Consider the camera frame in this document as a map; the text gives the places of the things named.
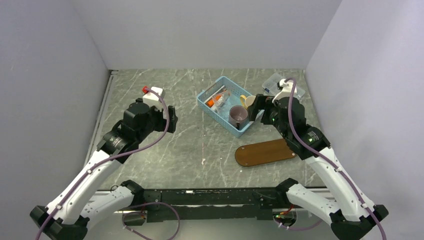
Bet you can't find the purple ceramic mug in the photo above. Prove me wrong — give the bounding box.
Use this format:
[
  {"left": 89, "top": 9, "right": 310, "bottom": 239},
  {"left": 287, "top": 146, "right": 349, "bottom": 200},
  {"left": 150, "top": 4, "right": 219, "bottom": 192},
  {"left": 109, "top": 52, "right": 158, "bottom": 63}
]
[{"left": 228, "top": 105, "right": 249, "bottom": 131}]

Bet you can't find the light blue plastic basket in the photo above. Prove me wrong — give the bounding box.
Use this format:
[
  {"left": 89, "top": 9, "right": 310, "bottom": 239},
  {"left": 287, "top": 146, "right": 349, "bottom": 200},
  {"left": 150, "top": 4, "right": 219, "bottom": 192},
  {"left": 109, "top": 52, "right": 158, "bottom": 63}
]
[{"left": 196, "top": 76, "right": 254, "bottom": 138}]

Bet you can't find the clear acrylic toothbrush holder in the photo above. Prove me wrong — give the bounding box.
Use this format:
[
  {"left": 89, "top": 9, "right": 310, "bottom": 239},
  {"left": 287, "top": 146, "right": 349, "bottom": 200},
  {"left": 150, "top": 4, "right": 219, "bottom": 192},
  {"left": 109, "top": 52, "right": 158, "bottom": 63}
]
[{"left": 211, "top": 90, "right": 231, "bottom": 113}]

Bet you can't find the brown wooden oval tray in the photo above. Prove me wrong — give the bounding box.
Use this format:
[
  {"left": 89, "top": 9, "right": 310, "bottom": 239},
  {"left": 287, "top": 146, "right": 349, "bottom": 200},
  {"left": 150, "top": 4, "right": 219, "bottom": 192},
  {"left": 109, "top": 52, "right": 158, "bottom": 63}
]
[{"left": 234, "top": 138, "right": 297, "bottom": 167}]

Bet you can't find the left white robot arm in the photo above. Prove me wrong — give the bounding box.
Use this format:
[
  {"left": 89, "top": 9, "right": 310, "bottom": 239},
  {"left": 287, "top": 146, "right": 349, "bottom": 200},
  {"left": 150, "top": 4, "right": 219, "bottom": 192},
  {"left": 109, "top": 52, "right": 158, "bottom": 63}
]
[{"left": 30, "top": 99, "right": 178, "bottom": 240}]

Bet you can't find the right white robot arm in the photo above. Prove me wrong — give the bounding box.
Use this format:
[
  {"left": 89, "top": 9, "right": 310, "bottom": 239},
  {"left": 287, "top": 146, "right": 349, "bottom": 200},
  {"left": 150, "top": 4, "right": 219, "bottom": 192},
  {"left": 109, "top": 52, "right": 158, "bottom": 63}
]
[{"left": 247, "top": 94, "right": 389, "bottom": 240}]

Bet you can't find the orange capped toothpaste tube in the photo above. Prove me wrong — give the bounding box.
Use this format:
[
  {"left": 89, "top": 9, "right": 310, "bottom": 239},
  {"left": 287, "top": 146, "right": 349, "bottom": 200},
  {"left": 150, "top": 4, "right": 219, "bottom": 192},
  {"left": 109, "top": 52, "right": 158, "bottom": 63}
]
[{"left": 205, "top": 94, "right": 222, "bottom": 108}]

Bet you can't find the yellow ceramic mug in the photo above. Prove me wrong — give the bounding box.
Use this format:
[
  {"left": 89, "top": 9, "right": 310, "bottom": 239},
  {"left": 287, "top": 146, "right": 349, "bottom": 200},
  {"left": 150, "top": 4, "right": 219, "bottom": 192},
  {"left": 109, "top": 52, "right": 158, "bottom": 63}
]
[{"left": 239, "top": 95, "right": 256, "bottom": 109}]

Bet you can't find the clear plastic compartment box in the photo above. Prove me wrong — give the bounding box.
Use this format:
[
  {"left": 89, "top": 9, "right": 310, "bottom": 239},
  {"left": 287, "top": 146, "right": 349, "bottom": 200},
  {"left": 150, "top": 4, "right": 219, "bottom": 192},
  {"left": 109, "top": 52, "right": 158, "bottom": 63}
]
[{"left": 262, "top": 73, "right": 306, "bottom": 100}]

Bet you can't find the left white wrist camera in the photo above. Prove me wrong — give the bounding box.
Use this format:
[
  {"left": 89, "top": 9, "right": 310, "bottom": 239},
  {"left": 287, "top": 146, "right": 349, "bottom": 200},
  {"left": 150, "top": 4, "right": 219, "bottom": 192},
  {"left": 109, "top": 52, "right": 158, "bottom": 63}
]
[{"left": 142, "top": 86, "right": 165, "bottom": 111}]

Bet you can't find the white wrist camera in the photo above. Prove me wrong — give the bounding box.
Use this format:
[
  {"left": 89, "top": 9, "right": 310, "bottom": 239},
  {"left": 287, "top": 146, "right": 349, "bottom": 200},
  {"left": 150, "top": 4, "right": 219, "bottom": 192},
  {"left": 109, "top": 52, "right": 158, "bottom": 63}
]
[
  {"left": 272, "top": 78, "right": 297, "bottom": 103},
  {"left": 142, "top": 86, "right": 165, "bottom": 111}
]

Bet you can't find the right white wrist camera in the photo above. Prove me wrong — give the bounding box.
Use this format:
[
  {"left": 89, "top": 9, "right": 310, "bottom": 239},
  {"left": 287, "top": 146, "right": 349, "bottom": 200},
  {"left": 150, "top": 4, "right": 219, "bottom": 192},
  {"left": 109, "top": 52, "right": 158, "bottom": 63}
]
[{"left": 272, "top": 78, "right": 297, "bottom": 103}]

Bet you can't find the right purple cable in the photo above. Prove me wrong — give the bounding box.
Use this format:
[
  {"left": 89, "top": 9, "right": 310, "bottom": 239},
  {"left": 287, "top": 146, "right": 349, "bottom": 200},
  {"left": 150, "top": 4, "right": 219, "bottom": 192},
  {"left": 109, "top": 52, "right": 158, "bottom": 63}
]
[{"left": 284, "top": 77, "right": 388, "bottom": 240}]

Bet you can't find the purple cable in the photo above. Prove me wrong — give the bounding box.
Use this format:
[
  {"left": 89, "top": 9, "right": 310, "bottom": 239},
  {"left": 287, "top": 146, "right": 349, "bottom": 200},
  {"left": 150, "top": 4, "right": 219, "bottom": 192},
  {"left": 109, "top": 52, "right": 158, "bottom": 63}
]
[
  {"left": 284, "top": 77, "right": 388, "bottom": 240},
  {"left": 34, "top": 87, "right": 171, "bottom": 240}
]

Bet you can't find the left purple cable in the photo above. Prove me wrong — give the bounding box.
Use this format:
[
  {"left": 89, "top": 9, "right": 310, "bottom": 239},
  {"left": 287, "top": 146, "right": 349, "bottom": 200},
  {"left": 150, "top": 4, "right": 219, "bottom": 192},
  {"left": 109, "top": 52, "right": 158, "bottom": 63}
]
[{"left": 34, "top": 87, "right": 171, "bottom": 240}]

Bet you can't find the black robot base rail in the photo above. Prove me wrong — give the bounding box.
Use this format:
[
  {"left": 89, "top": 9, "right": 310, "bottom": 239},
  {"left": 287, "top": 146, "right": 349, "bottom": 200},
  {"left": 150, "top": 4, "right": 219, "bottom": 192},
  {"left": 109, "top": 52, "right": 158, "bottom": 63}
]
[{"left": 124, "top": 187, "right": 299, "bottom": 223}]

